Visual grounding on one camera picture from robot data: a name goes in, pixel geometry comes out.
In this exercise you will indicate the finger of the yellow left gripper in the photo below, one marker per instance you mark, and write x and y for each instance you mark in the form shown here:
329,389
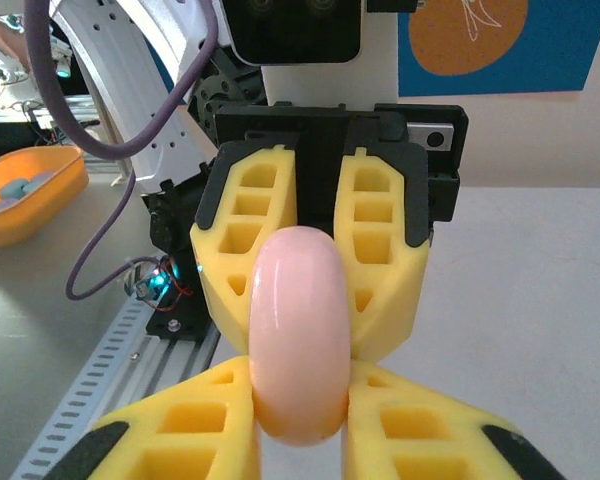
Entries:
395,295
220,300

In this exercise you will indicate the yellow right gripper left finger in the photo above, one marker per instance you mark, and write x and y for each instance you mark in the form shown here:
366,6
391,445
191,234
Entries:
190,440

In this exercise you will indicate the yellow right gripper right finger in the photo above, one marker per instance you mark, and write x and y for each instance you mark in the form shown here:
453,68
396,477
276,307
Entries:
410,450

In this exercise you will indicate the pink earbud charging case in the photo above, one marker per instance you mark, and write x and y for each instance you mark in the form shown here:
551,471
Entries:
300,340

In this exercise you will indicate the lavender earbud case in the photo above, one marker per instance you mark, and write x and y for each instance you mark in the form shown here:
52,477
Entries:
40,179

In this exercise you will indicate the blue earbud case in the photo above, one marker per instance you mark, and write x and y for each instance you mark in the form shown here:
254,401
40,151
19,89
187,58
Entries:
12,190

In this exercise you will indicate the orange plastic bin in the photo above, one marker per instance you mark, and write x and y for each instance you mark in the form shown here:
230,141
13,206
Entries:
40,210

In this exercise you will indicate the blue and orange poster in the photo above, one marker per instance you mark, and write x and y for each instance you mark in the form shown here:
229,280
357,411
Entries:
555,50

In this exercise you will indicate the person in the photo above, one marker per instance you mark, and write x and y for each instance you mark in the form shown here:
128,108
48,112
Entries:
2,40

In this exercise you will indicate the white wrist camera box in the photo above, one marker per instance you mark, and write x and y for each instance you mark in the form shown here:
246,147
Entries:
330,80

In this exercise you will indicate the aluminium extrusion rail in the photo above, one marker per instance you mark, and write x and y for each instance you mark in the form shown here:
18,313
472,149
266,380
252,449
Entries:
170,360

